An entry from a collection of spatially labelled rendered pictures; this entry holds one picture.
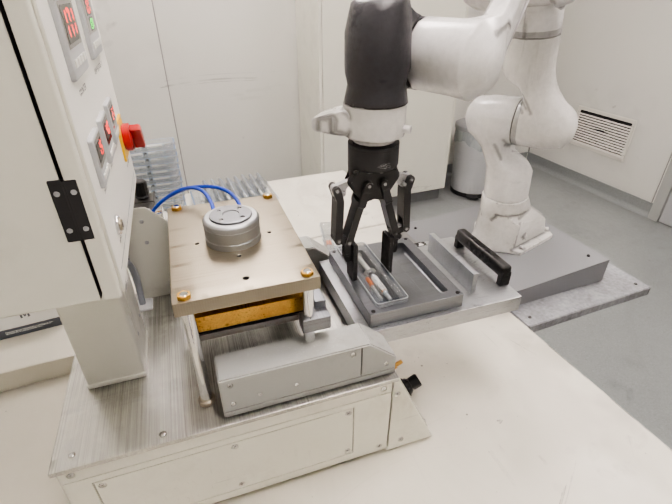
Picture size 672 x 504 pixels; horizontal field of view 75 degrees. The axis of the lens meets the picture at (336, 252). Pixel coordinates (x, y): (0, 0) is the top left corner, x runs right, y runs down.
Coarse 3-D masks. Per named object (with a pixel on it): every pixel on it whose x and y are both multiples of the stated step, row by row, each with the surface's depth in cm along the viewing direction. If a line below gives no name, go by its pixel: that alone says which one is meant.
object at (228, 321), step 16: (256, 304) 59; (272, 304) 59; (288, 304) 60; (208, 320) 57; (224, 320) 58; (240, 320) 59; (256, 320) 60; (272, 320) 61; (288, 320) 62; (208, 336) 58
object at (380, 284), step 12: (360, 252) 80; (372, 252) 80; (360, 264) 77; (372, 264) 77; (360, 276) 74; (372, 276) 74; (384, 276) 74; (372, 288) 71; (384, 288) 71; (396, 288) 71; (384, 300) 68
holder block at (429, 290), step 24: (408, 240) 86; (336, 264) 80; (408, 264) 82; (432, 264) 79; (360, 288) 73; (408, 288) 73; (432, 288) 75; (456, 288) 73; (360, 312) 71; (384, 312) 68; (408, 312) 69; (432, 312) 71
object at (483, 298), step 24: (432, 240) 85; (456, 264) 78; (480, 264) 84; (336, 288) 77; (480, 288) 77; (504, 288) 77; (456, 312) 72; (480, 312) 74; (504, 312) 76; (384, 336) 69; (408, 336) 71
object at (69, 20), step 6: (60, 6) 37; (66, 6) 39; (66, 12) 39; (72, 12) 41; (66, 18) 38; (72, 18) 41; (66, 24) 38; (72, 24) 40; (72, 30) 40; (72, 36) 39; (78, 36) 42; (72, 42) 39
